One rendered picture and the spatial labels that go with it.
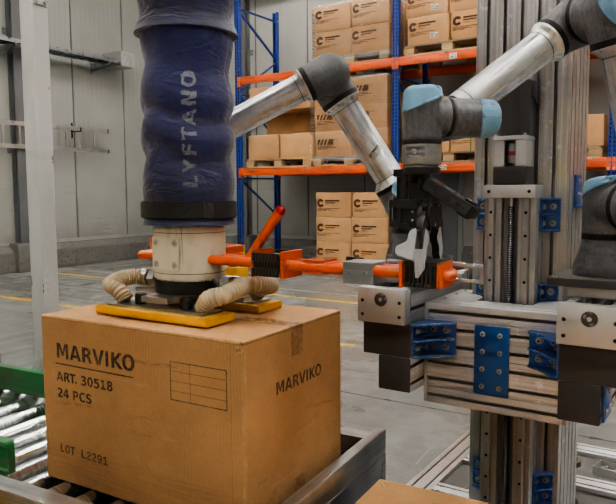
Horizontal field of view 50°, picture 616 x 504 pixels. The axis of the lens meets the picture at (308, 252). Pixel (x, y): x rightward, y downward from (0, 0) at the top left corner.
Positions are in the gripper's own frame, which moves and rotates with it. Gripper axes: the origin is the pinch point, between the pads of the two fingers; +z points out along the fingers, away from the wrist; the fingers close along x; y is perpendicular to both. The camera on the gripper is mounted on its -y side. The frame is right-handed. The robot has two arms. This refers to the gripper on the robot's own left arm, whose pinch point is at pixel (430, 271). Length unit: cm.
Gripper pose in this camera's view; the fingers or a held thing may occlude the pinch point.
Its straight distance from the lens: 130.9
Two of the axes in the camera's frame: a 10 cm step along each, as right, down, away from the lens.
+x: -5.1, 0.7, -8.6
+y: -8.6, -0.4, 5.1
